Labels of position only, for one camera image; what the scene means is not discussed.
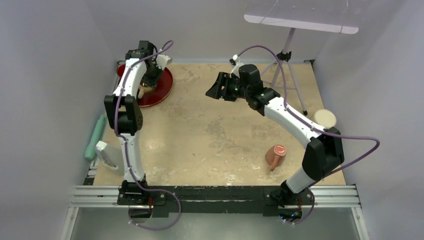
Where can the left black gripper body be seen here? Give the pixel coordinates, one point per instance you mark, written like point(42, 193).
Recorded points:
point(152, 75)

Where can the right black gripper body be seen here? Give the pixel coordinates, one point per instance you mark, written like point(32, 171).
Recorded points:
point(233, 88)

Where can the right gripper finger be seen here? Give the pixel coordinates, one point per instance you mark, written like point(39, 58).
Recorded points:
point(214, 92)
point(217, 86)

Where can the pink salmon mug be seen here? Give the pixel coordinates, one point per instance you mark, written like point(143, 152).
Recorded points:
point(275, 156)

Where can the cream mug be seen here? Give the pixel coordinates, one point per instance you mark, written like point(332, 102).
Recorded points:
point(325, 118)

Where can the beige mug sideways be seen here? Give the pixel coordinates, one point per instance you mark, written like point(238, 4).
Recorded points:
point(143, 88)

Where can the glossy red mug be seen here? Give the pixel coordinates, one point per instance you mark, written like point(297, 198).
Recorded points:
point(120, 70)

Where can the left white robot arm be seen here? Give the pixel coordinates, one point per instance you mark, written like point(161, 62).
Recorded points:
point(124, 115)

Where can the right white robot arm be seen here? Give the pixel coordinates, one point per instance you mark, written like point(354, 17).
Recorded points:
point(323, 146)

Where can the round red lacquer tray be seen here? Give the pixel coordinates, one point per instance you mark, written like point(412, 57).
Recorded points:
point(160, 89)

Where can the white grey flat device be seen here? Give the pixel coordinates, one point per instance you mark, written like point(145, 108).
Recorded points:
point(111, 157)

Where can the mint green object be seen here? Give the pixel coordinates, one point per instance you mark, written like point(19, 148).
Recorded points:
point(90, 151)

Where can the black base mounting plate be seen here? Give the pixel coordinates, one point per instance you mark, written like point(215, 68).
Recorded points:
point(267, 200)

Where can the white overhead light panel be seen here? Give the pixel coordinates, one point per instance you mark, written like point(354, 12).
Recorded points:
point(333, 16)

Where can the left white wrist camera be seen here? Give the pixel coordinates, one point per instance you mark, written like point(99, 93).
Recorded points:
point(162, 61)

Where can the aluminium frame rail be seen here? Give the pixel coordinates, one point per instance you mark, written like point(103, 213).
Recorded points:
point(323, 196)

